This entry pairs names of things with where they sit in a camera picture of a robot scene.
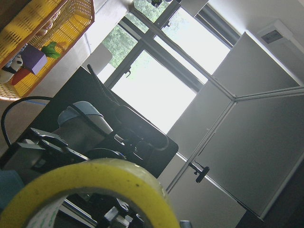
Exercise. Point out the yellow tape roll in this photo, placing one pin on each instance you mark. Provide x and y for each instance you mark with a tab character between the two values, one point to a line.
37	204

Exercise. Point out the partition clamp knob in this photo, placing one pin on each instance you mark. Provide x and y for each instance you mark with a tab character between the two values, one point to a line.
199	170

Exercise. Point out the yellow plastic basket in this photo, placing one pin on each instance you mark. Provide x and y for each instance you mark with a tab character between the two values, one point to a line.
76	16

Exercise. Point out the toy panda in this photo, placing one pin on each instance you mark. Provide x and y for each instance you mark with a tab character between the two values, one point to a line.
6	73

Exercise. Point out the toy croissant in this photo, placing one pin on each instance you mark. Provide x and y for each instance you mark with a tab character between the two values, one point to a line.
43	31

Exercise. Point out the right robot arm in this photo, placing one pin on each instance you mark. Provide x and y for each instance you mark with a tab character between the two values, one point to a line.
81	116

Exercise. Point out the purple foam block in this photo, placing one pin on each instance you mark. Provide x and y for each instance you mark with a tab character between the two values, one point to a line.
33	59

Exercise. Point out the toy carrot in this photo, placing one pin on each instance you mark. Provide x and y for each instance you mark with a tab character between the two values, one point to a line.
48	50

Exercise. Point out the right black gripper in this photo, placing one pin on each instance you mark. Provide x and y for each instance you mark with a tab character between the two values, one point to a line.
38	151

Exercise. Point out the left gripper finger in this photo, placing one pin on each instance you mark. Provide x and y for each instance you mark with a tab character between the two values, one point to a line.
121	215

